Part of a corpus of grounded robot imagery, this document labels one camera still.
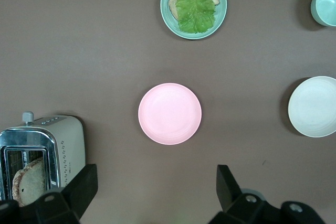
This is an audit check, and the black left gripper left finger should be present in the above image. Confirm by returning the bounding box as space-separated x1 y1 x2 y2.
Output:
19 164 99 224

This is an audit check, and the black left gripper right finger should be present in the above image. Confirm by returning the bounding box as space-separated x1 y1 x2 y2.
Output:
209 164 283 224

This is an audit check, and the pink bowl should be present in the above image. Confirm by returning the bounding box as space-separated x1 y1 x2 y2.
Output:
138 82 203 145

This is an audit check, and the cream and chrome toaster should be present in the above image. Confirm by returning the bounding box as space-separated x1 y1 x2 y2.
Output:
0 111 86 201

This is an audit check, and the round seeded bread slice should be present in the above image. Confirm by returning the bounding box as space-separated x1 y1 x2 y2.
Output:
12 157 45 207

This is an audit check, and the beige bowl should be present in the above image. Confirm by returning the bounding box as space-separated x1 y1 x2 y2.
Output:
288 76 336 138

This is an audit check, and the green lettuce leaf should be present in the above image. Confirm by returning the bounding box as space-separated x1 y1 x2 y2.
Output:
175 0 217 35

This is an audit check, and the green cup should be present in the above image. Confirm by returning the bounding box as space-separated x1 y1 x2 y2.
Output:
311 0 336 27

